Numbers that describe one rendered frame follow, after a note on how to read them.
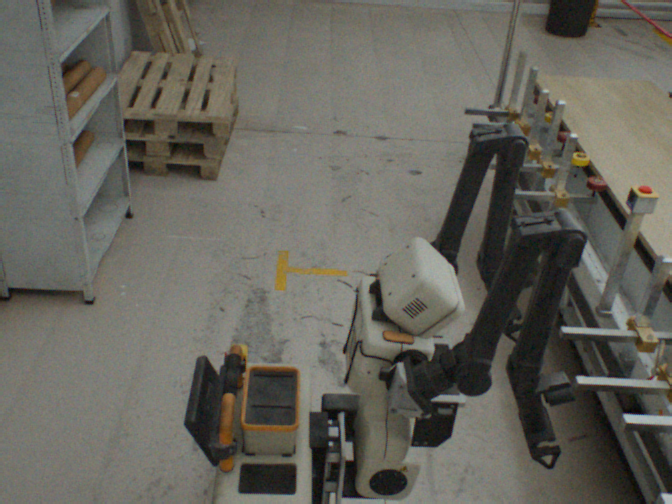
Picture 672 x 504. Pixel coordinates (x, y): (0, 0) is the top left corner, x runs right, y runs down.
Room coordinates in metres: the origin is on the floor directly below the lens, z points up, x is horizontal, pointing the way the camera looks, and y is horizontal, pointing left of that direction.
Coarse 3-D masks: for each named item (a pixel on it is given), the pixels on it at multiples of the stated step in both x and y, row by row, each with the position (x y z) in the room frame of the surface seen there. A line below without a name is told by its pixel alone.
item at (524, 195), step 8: (520, 192) 2.91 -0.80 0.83; (528, 192) 2.92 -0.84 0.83; (536, 192) 2.92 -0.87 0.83; (544, 192) 2.93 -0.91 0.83; (552, 192) 2.94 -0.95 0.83; (544, 200) 2.91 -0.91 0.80; (552, 200) 2.91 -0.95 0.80; (576, 200) 2.91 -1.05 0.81; (584, 200) 2.91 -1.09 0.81; (592, 200) 2.91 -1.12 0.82
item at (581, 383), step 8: (576, 376) 1.67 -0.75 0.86; (584, 376) 1.68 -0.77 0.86; (576, 384) 1.65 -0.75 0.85; (584, 384) 1.65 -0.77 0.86; (592, 384) 1.65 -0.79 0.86; (600, 384) 1.65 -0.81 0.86; (608, 384) 1.65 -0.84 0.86; (616, 384) 1.65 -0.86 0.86; (624, 384) 1.66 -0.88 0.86; (632, 384) 1.66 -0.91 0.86; (640, 384) 1.66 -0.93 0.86; (648, 384) 1.67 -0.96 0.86; (656, 384) 1.67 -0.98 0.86; (664, 384) 1.67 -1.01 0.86; (616, 392) 1.65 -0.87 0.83; (624, 392) 1.65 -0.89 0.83; (632, 392) 1.65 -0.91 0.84; (640, 392) 1.66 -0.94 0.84; (648, 392) 1.66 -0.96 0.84; (656, 392) 1.66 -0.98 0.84; (664, 392) 1.66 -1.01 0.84
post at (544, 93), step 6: (540, 90) 3.47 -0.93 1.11; (546, 90) 3.45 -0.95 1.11; (540, 96) 3.46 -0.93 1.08; (546, 96) 3.45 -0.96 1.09; (540, 102) 3.45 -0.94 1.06; (546, 102) 3.45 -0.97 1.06; (540, 108) 3.45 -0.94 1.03; (540, 114) 3.45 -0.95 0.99; (534, 120) 3.46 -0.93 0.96; (540, 120) 3.45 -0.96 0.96; (534, 126) 3.45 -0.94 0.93; (540, 126) 3.45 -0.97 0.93; (534, 132) 3.45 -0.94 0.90; (534, 138) 3.45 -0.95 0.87; (534, 144) 3.45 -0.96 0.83; (528, 162) 3.45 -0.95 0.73
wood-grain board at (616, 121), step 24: (552, 96) 3.98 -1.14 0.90; (576, 96) 4.01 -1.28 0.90; (600, 96) 4.03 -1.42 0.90; (624, 96) 4.06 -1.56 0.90; (648, 96) 4.09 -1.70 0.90; (576, 120) 3.64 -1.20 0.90; (600, 120) 3.67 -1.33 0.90; (624, 120) 3.69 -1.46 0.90; (648, 120) 3.71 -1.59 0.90; (576, 144) 3.37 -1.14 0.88; (600, 144) 3.35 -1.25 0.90; (624, 144) 3.37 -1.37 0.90; (648, 144) 3.39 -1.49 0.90; (600, 168) 3.07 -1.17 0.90; (624, 168) 3.09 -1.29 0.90; (648, 168) 3.11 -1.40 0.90; (624, 192) 2.85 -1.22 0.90; (648, 216) 2.65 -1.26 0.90; (648, 240) 2.45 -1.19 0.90
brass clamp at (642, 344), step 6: (630, 318) 2.00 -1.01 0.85; (630, 324) 1.98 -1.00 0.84; (630, 330) 1.97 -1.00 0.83; (636, 330) 1.93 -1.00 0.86; (642, 330) 1.93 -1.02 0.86; (648, 330) 1.93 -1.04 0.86; (642, 336) 1.90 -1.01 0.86; (654, 336) 1.90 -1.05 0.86; (636, 342) 1.91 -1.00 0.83; (642, 342) 1.88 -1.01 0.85; (648, 342) 1.88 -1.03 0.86; (654, 342) 1.88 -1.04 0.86; (642, 348) 1.87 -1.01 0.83; (648, 348) 1.88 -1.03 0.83; (654, 348) 1.88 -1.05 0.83
